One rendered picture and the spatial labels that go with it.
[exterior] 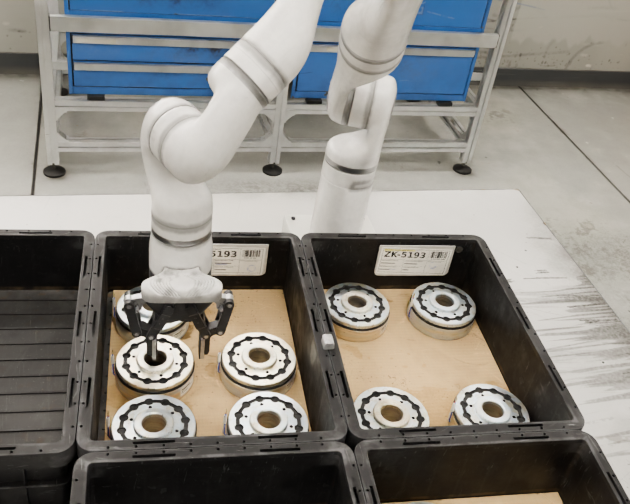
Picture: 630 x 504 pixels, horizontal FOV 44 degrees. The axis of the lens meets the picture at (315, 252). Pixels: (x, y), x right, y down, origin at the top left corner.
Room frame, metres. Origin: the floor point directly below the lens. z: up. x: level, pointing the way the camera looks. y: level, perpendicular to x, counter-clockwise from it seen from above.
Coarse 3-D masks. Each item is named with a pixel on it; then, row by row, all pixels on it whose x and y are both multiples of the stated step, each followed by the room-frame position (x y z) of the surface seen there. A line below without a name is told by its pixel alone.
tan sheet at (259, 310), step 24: (216, 312) 0.88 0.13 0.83; (240, 312) 0.88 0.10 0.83; (264, 312) 0.89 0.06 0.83; (120, 336) 0.79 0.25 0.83; (192, 336) 0.82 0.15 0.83; (216, 336) 0.82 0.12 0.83; (288, 336) 0.85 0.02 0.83; (216, 360) 0.78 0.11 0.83; (192, 384) 0.72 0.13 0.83; (216, 384) 0.73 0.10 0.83; (192, 408) 0.68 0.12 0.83; (216, 408) 0.69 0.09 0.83; (216, 432) 0.65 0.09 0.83
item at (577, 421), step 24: (312, 240) 0.97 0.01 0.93; (336, 240) 0.98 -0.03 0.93; (360, 240) 0.99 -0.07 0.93; (384, 240) 1.00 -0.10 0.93; (408, 240) 1.01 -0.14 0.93; (432, 240) 1.02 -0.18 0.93; (456, 240) 1.03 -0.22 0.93; (480, 240) 1.03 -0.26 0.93; (504, 288) 0.92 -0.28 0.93; (528, 336) 0.82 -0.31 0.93; (336, 360) 0.71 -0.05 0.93; (552, 384) 0.74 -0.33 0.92; (576, 408) 0.70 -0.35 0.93; (360, 432) 0.60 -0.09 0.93; (384, 432) 0.61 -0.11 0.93; (408, 432) 0.61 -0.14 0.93; (432, 432) 0.62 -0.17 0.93; (456, 432) 0.63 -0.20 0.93; (480, 432) 0.63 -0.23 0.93; (504, 432) 0.64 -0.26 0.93
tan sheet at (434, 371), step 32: (352, 352) 0.84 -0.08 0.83; (384, 352) 0.85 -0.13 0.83; (416, 352) 0.86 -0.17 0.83; (448, 352) 0.87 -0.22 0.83; (480, 352) 0.88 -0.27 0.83; (352, 384) 0.77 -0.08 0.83; (384, 384) 0.78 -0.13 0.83; (416, 384) 0.79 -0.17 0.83; (448, 384) 0.80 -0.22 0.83; (448, 416) 0.74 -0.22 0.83
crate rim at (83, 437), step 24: (96, 240) 0.87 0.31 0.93; (240, 240) 0.94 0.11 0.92; (264, 240) 0.95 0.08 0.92; (288, 240) 0.96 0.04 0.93; (96, 264) 0.82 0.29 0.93; (96, 288) 0.77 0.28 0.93; (312, 288) 0.85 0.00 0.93; (96, 312) 0.73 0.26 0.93; (312, 312) 0.81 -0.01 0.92; (96, 336) 0.68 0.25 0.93; (312, 336) 0.75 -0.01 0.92; (96, 360) 0.65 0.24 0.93; (336, 384) 0.67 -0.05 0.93; (336, 408) 0.63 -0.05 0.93; (288, 432) 0.59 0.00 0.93; (312, 432) 0.59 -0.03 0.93; (336, 432) 0.60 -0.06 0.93
